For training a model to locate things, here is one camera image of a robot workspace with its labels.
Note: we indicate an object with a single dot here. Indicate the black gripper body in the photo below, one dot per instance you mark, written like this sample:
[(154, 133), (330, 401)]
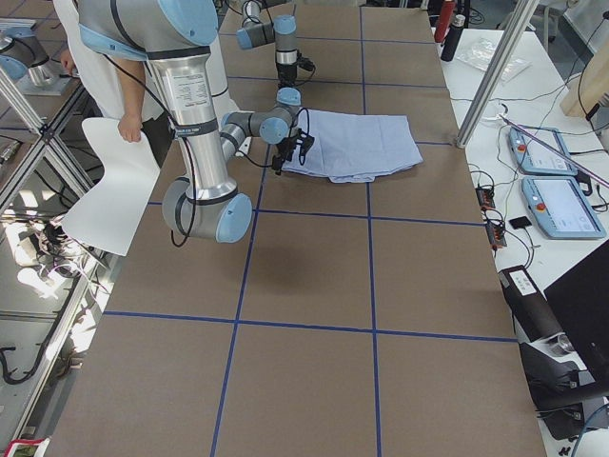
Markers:
[(286, 72), (285, 148)]

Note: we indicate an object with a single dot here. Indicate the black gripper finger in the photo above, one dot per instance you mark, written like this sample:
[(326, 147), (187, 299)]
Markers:
[(277, 164)]

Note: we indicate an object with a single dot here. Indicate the light blue striped shirt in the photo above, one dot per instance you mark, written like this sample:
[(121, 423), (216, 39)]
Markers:
[(350, 148)]

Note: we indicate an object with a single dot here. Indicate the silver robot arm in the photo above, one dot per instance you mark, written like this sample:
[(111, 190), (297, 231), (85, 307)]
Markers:
[(175, 38), (280, 31)]

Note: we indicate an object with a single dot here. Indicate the black bottle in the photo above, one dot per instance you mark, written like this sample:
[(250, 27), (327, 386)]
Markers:
[(452, 38)]

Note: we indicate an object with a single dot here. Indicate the red bottle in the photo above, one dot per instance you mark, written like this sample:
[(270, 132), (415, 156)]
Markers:
[(444, 19)]

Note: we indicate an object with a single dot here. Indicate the standing person black trousers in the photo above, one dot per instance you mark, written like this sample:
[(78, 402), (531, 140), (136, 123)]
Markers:
[(119, 87)]

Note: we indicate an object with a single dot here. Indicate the white plastic chair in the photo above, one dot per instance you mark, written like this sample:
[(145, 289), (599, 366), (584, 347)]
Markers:
[(108, 215)]

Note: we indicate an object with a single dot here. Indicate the clear plastic bag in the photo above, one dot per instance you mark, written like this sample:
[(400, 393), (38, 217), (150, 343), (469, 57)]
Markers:
[(479, 54)]

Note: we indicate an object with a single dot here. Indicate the upper blue teach pendant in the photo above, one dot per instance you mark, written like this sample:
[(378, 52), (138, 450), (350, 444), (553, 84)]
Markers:
[(533, 158)]

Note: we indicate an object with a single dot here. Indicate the blue teach pendant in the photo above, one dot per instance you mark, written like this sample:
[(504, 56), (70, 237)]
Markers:
[(560, 208), (533, 158)]

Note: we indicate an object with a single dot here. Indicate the lower blue teach pendant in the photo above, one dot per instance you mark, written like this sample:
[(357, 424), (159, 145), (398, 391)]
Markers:
[(560, 208)]

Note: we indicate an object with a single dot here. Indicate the black monitor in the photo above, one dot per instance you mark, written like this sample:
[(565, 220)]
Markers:
[(579, 301)]

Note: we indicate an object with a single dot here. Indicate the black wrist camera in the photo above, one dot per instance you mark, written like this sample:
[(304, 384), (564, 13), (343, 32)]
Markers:
[(304, 142), (306, 64)]

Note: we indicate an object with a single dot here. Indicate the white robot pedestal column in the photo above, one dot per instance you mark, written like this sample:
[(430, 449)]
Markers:
[(218, 96)]

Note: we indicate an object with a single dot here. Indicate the aluminium frame post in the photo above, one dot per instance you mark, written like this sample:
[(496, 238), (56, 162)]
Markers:
[(511, 36)]

